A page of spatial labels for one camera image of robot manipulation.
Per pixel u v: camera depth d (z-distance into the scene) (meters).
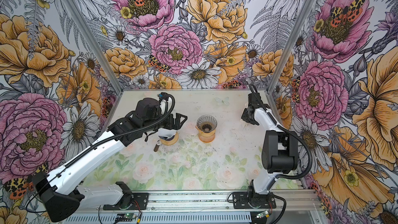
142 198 0.75
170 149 0.92
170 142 0.81
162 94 0.62
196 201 0.76
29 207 0.62
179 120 0.63
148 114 0.52
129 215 0.71
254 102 0.75
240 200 0.74
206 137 0.88
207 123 0.90
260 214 0.72
